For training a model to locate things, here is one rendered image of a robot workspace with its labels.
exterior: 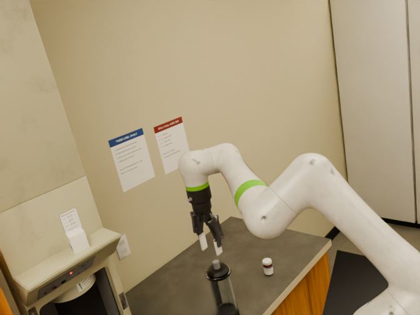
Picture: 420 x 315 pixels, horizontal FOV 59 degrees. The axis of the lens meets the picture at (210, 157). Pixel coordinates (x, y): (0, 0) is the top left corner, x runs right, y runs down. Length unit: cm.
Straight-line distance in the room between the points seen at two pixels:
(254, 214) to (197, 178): 42
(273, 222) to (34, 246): 74
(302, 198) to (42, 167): 79
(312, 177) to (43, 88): 84
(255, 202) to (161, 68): 123
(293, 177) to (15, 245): 84
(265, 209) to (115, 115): 110
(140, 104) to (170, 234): 75
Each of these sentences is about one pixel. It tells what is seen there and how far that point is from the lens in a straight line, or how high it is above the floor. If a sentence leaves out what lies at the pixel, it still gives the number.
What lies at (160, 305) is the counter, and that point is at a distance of 190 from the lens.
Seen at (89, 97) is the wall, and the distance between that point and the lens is 183.
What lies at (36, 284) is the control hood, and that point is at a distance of 123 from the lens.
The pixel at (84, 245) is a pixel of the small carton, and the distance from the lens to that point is 129.
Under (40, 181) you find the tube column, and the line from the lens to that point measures 128.
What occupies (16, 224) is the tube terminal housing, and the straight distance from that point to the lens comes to 128.
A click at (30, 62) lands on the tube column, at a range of 128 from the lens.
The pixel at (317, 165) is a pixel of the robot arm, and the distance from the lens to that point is 100.
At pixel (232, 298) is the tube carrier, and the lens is 165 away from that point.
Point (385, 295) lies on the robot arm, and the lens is 111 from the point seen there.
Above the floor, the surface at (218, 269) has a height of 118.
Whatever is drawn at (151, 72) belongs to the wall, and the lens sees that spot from 204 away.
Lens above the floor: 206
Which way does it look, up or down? 17 degrees down
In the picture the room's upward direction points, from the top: 12 degrees counter-clockwise
